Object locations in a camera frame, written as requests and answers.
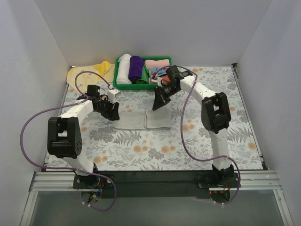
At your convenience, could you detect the green plastic tray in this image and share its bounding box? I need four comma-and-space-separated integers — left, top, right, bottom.
113, 56, 172, 90

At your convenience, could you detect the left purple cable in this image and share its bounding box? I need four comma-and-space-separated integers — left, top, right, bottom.
20, 71, 118, 212

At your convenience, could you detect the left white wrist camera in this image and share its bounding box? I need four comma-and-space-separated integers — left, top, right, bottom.
107, 89, 120, 103

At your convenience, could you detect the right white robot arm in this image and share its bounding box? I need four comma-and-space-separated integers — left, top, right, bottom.
152, 65, 234, 186

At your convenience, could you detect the aluminium frame rail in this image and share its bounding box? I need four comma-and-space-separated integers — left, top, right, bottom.
20, 170, 293, 226

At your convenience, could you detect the white rolled towel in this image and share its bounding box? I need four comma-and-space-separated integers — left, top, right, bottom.
116, 54, 132, 85

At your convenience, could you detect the green rolled towel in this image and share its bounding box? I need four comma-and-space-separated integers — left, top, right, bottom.
136, 66, 149, 84

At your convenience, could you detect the pink rolled towel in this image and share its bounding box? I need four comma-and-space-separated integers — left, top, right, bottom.
145, 59, 170, 70

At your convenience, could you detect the brown rolled towel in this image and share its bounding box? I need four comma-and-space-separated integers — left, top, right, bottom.
149, 77, 157, 84

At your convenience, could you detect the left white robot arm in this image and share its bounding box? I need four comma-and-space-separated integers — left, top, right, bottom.
47, 85, 119, 175

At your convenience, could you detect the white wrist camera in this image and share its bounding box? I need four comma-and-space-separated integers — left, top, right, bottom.
157, 77, 169, 87
107, 89, 120, 103

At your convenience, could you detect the purple rolled towel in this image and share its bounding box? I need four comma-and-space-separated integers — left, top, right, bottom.
128, 56, 144, 83

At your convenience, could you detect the grey towel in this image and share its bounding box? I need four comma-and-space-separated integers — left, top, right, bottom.
112, 108, 172, 131

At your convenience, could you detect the blue patterned rolled towel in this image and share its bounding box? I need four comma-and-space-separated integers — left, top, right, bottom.
149, 67, 168, 77

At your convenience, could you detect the floral table mat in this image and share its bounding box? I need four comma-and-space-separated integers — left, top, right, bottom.
44, 66, 264, 172

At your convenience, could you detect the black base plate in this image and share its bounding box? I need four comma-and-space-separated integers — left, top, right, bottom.
72, 170, 238, 199

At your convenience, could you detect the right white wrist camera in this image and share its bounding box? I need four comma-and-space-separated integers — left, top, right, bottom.
157, 77, 169, 87

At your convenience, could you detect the yellow towel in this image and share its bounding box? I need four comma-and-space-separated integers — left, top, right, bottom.
66, 61, 115, 93

